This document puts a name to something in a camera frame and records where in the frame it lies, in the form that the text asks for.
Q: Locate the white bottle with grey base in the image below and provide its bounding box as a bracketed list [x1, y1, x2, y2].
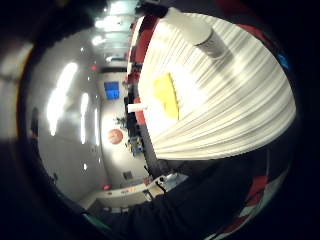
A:
[162, 7, 232, 60]

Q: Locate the blue wall panel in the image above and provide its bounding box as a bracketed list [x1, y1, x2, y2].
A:
[103, 80, 121, 101]

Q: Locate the round orange wall sign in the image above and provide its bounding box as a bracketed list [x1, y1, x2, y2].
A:
[107, 128, 125, 146]

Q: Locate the small red chair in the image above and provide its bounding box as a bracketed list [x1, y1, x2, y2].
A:
[133, 96, 148, 126]

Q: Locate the white counter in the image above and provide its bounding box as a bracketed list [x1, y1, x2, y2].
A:
[79, 178, 169, 212]

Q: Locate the long ceiling lamp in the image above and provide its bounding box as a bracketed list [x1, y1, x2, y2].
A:
[45, 61, 80, 137]

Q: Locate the the person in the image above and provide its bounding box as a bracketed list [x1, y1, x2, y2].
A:
[126, 150, 272, 240]

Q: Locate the small white cylinder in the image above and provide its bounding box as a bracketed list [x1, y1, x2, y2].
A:
[127, 103, 149, 114]

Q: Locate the red seat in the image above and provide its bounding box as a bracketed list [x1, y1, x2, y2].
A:
[127, 14, 160, 85]

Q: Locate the yellow sponge block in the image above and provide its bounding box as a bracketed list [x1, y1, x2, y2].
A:
[152, 72, 181, 121]

